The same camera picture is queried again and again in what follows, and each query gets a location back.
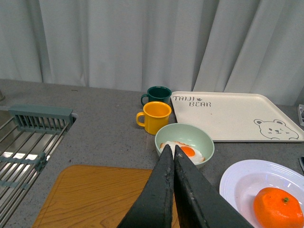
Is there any dark green mug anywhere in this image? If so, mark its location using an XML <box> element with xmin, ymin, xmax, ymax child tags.
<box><xmin>141</xmin><ymin>86</ymin><xmax>172</xmax><ymax>105</ymax></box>

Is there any white curtain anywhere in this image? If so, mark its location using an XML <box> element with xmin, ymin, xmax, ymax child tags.
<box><xmin>0</xmin><ymin>0</ymin><xmax>304</xmax><ymax>105</ymax></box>

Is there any orange mandarin fruit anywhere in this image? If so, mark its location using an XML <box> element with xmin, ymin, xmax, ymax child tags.
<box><xmin>253</xmin><ymin>187</ymin><xmax>304</xmax><ymax>228</ymax></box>

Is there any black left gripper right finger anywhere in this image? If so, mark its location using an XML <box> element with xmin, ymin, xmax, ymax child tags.
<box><xmin>174</xmin><ymin>146</ymin><xmax>252</xmax><ymax>228</ymax></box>

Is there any wooden cutting board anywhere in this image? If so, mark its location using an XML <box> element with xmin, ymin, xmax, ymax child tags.
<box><xmin>32</xmin><ymin>164</ymin><xmax>181</xmax><ymax>228</ymax></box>

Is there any yellow mug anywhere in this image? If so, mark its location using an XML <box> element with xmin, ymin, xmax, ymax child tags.
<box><xmin>136</xmin><ymin>101</ymin><xmax>172</xmax><ymax>135</ymax></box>

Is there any blue striped cloth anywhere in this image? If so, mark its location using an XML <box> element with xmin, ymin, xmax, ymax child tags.
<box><xmin>299</xmin><ymin>156</ymin><xmax>304</xmax><ymax>172</ymax></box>

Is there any toy fried egg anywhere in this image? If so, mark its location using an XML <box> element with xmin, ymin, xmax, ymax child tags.
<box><xmin>160</xmin><ymin>141</ymin><xmax>205</xmax><ymax>164</ymax></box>

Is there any light green bowl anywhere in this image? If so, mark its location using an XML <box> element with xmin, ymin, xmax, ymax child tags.
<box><xmin>154</xmin><ymin>123</ymin><xmax>215</xmax><ymax>169</ymax></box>

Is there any white round plate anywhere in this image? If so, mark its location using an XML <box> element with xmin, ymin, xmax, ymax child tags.
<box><xmin>219</xmin><ymin>160</ymin><xmax>304</xmax><ymax>228</ymax></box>

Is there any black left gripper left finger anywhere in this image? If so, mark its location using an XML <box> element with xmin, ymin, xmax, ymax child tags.
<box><xmin>118</xmin><ymin>145</ymin><xmax>174</xmax><ymax>228</ymax></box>

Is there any green steel sink drying rack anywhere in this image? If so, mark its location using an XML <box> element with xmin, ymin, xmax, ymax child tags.
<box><xmin>0</xmin><ymin>104</ymin><xmax>76</xmax><ymax>227</ymax></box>

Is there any cream bear serving tray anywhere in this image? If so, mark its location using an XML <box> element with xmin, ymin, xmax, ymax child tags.
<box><xmin>171</xmin><ymin>91</ymin><xmax>304</xmax><ymax>143</ymax></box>

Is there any white wire rack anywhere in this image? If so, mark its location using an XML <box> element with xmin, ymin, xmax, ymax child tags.
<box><xmin>297</xmin><ymin>104</ymin><xmax>304</xmax><ymax>126</ymax></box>

